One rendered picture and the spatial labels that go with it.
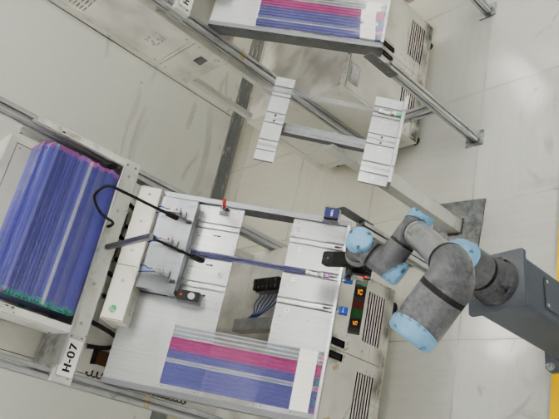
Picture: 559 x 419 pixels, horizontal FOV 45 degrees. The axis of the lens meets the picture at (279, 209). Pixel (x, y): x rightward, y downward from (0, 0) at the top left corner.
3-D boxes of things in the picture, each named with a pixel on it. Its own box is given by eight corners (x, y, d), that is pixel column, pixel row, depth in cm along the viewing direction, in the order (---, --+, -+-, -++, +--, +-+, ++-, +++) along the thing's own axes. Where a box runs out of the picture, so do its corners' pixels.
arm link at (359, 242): (363, 257, 187) (339, 239, 190) (362, 269, 197) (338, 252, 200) (381, 236, 189) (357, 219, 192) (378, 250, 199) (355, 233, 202)
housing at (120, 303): (171, 204, 249) (162, 188, 236) (133, 332, 231) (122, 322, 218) (150, 200, 251) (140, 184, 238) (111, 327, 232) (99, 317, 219)
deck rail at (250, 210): (351, 228, 240) (352, 221, 234) (350, 233, 239) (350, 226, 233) (161, 196, 250) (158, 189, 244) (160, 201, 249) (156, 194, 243)
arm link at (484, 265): (503, 263, 190) (477, 246, 182) (475, 301, 192) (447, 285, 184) (477, 244, 200) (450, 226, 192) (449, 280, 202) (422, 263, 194)
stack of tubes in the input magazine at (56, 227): (121, 173, 228) (48, 136, 213) (72, 317, 208) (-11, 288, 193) (103, 179, 237) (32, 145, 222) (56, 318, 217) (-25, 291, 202)
